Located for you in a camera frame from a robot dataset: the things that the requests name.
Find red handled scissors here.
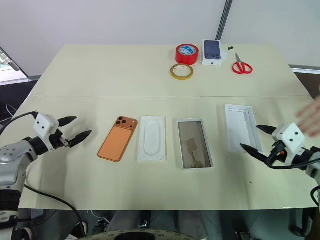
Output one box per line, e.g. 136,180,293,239
231,52,254,75

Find red tape roll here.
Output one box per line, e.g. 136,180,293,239
174,43,200,66

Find orange phone box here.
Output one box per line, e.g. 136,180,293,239
224,103,264,154

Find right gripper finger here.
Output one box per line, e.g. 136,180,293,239
240,143,270,165
256,124,277,137

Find person's bare hand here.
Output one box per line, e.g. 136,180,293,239
296,94,320,138

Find white moulded insert tray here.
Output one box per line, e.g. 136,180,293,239
137,115,168,164

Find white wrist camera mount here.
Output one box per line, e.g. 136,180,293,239
33,113,60,151
271,122,307,161

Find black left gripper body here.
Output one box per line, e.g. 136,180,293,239
48,128,72,151

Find yellow tape roll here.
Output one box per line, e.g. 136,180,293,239
169,63,195,81

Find grey metal post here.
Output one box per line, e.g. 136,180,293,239
215,0,233,41

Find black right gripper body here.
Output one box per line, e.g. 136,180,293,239
267,140,286,165

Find white box with dark phone print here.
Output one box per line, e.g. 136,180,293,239
201,38,229,67

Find white box bottom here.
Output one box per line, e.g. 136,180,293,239
176,117,216,171

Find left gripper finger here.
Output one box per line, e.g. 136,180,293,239
57,116,78,129
69,129,93,148

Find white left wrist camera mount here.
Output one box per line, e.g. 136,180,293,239
33,113,60,151

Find orange smartphone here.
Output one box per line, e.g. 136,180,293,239
97,115,139,163

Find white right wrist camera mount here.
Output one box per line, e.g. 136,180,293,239
271,122,307,161

